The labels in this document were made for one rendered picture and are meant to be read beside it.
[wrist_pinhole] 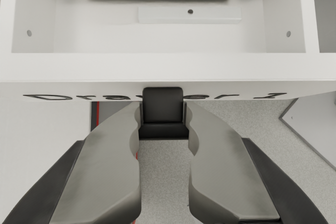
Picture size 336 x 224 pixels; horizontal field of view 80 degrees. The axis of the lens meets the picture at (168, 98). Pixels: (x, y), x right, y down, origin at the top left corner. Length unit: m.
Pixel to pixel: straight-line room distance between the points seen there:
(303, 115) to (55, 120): 1.13
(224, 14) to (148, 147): 0.89
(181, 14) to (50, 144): 0.24
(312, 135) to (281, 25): 1.07
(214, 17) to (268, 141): 1.01
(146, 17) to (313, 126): 1.14
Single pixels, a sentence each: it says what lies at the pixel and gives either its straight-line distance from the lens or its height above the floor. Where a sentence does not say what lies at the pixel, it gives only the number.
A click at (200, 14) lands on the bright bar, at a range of 0.23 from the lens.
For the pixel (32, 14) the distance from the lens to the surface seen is 0.23.
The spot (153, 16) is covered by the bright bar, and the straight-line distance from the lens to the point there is 0.23.
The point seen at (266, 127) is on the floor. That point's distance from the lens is 1.18.
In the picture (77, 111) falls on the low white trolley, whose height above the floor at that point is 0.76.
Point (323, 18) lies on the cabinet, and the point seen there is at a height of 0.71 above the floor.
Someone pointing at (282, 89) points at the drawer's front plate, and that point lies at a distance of 0.18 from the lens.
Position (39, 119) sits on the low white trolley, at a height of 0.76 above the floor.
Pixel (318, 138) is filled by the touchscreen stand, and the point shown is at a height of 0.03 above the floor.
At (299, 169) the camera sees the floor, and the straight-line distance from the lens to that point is 1.29.
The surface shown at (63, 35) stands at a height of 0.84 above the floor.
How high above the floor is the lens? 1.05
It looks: 83 degrees down
